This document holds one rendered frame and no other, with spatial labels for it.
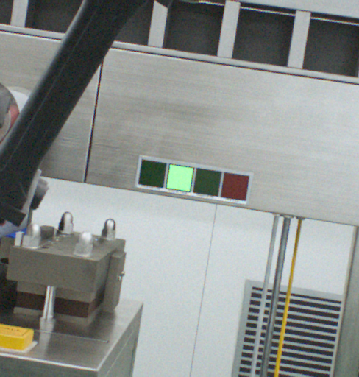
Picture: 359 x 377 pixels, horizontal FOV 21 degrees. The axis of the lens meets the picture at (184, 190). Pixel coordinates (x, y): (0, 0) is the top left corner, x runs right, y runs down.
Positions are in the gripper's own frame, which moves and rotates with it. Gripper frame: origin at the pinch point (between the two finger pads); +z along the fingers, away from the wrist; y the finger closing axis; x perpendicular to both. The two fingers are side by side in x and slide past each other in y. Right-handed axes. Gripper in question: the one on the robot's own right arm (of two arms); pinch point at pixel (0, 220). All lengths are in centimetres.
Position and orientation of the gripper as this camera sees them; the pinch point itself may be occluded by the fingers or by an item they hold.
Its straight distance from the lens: 180.9
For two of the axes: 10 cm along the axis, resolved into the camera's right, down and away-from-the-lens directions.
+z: -0.2, 4.6, 8.9
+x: 1.6, -8.8, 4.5
